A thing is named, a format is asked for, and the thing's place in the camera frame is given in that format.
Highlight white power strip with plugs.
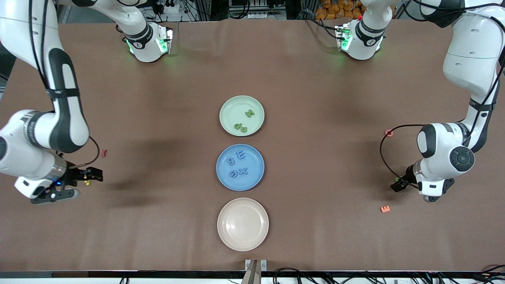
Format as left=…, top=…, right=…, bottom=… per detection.
left=157, top=0, right=180, bottom=15

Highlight orange bagged items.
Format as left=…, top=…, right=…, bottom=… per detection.
left=315, top=0, right=364, bottom=20

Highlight black cable bundle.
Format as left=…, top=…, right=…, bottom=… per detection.
left=272, top=264, right=505, bottom=284

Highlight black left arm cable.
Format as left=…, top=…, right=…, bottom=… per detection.
left=380, top=0, right=505, bottom=189

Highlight blue plate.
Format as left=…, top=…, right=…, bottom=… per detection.
left=216, top=144, right=265, bottom=192

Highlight metal table edge bracket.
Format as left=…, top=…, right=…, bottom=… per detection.
left=245, top=259, right=267, bottom=284

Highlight light green plate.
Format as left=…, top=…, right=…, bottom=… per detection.
left=219, top=95, right=265, bottom=137

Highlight beige plate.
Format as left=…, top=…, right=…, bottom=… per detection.
left=217, top=197, right=269, bottom=252

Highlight long white power strip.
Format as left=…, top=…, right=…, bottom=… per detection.
left=247, top=12, right=285, bottom=20

